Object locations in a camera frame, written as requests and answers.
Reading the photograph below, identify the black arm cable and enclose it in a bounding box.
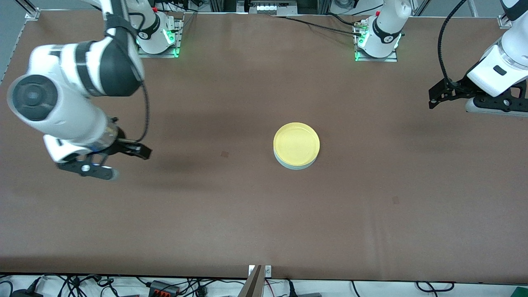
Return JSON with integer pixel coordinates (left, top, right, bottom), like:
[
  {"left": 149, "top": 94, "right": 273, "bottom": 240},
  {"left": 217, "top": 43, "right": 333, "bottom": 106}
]
[
  {"left": 105, "top": 12, "right": 150, "bottom": 143},
  {"left": 438, "top": 0, "right": 469, "bottom": 85}
]

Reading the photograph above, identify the black orange connector block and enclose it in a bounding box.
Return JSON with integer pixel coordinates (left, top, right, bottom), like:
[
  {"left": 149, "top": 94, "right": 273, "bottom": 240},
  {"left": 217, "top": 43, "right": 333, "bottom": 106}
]
[{"left": 148, "top": 280, "right": 180, "bottom": 296}]

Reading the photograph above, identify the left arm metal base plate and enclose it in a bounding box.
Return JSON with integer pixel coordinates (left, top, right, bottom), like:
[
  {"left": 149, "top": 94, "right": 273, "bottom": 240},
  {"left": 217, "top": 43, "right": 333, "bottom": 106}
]
[{"left": 355, "top": 49, "right": 398, "bottom": 63}]

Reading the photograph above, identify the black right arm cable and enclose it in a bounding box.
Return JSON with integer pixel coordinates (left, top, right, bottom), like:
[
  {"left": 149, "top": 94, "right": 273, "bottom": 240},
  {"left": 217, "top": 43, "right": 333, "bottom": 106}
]
[{"left": 105, "top": 12, "right": 150, "bottom": 143}]

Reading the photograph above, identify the grey metal rail unit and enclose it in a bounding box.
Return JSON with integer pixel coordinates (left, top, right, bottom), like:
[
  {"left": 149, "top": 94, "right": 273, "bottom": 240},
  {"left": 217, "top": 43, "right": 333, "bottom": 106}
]
[{"left": 237, "top": 0, "right": 298, "bottom": 15}]

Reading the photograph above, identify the short black table cable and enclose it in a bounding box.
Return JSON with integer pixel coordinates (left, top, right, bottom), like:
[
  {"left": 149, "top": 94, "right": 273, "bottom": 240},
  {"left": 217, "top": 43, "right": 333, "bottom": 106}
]
[{"left": 326, "top": 12, "right": 360, "bottom": 26}]

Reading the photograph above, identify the brown table cover sheet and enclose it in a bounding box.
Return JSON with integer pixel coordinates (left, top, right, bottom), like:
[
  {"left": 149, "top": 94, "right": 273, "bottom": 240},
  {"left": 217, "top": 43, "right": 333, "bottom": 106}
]
[{"left": 0, "top": 9, "right": 528, "bottom": 285}]

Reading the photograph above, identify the yellow round plate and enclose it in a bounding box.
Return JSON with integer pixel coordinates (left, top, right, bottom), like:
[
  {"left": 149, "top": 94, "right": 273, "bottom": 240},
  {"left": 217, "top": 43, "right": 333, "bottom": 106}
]
[{"left": 273, "top": 123, "right": 321, "bottom": 167}]

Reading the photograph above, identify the pale green round plate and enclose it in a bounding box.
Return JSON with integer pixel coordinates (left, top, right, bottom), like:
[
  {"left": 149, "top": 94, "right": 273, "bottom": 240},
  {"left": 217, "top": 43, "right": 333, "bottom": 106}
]
[{"left": 274, "top": 149, "right": 319, "bottom": 171}]

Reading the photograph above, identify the grey camera mount pole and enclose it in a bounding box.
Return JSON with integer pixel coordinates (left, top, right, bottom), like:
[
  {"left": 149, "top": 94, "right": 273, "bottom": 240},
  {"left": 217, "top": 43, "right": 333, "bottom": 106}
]
[{"left": 238, "top": 265, "right": 265, "bottom": 297}]

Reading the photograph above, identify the long black table cable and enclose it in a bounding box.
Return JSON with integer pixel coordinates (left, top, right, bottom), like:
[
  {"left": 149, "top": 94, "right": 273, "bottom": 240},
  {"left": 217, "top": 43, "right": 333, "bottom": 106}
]
[{"left": 270, "top": 15, "right": 364, "bottom": 37}]

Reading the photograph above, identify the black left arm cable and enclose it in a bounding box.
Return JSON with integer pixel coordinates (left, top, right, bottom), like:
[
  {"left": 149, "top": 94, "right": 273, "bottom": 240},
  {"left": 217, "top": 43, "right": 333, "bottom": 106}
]
[{"left": 438, "top": 0, "right": 469, "bottom": 85}]

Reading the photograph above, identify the tangled black floor cable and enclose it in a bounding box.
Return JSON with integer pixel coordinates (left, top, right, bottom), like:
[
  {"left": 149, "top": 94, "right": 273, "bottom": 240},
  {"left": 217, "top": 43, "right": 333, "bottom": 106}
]
[{"left": 39, "top": 274, "right": 120, "bottom": 297}]

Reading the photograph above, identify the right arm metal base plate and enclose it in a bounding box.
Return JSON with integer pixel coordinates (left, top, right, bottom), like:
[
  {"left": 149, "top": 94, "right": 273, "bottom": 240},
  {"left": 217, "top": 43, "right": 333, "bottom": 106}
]
[{"left": 137, "top": 19, "right": 184, "bottom": 59}]

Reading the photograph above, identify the looped black floor cable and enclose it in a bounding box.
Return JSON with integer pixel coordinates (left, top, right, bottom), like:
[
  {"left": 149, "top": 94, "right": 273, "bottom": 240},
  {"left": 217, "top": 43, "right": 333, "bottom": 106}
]
[{"left": 415, "top": 281, "right": 455, "bottom": 294}]

